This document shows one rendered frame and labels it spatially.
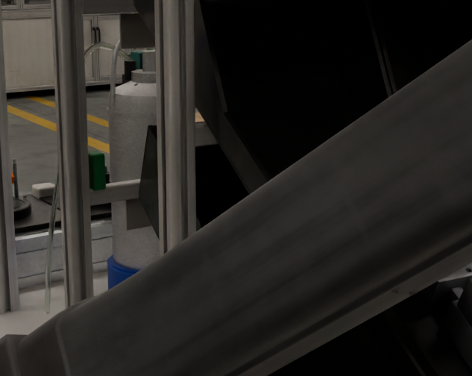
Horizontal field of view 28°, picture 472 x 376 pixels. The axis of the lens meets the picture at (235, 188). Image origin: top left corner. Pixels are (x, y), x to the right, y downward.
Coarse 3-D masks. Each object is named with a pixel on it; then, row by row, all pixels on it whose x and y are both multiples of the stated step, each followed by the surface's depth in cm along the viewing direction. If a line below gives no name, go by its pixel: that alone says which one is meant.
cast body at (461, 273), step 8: (456, 272) 75; (464, 272) 75; (440, 280) 74; (448, 280) 74; (456, 280) 75; (464, 280) 75; (424, 288) 75; (432, 288) 74; (440, 288) 74; (448, 288) 75; (424, 296) 76; (432, 296) 75; (440, 296) 75; (432, 304) 75; (440, 304) 76
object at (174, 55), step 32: (64, 0) 74; (160, 0) 61; (192, 0) 61; (64, 32) 74; (160, 32) 61; (192, 32) 61; (64, 64) 75; (160, 64) 62; (192, 64) 62; (64, 96) 75; (160, 96) 62; (192, 96) 62; (64, 128) 76; (160, 128) 63; (192, 128) 63; (64, 160) 77; (160, 160) 63; (192, 160) 63; (64, 192) 78; (160, 192) 64; (192, 192) 64; (64, 224) 79; (160, 224) 65; (192, 224) 64; (64, 256) 80; (160, 256) 65; (64, 288) 81
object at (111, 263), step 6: (108, 264) 153; (114, 264) 152; (108, 270) 153; (114, 270) 151; (120, 270) 150; (126, 270) 149; (132, 270) 149; (108, 276) 153; (114, 276) 151; (120, 276) 150; (126, 276) 149; (108, 282) 154; (114, 282) 151; (120, 282) 150; (108, 288) 154
